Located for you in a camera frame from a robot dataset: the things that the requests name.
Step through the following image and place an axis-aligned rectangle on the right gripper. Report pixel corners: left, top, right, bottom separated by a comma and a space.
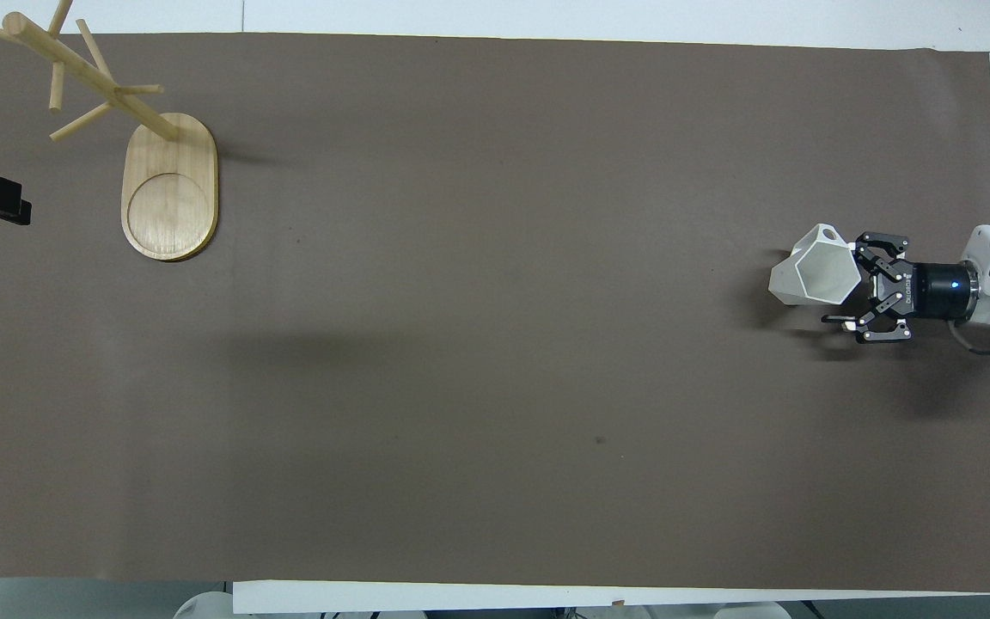
821, 230, 980, 346

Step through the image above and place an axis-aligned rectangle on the white faceted cup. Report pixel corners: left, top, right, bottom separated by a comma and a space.
769, 223, 862, 307

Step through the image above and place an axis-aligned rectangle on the wooden cup rack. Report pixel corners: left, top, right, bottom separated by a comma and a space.
0, 0, 220, 263

